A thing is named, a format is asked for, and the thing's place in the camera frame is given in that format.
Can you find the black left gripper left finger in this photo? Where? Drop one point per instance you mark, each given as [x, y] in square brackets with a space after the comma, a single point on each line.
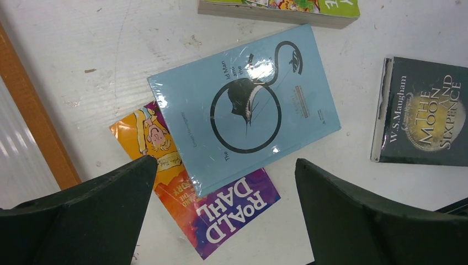
[95, 222]

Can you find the dark Moon and Sixpence book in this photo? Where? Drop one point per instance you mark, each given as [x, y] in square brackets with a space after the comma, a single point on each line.
[422, 114]

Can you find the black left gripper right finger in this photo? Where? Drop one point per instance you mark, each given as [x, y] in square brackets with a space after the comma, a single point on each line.
[347, 224]

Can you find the orange wooden file rack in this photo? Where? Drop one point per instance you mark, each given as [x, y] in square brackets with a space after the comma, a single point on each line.
[28, 102]

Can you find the light blue hardcover book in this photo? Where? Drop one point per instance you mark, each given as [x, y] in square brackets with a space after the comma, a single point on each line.
[237, 111]

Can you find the colourful Roald Dahl paperback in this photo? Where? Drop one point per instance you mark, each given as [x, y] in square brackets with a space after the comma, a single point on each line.
[208, 221]

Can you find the green cover paperback book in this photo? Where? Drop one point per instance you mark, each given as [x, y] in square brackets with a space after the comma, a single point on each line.
[328, 14]

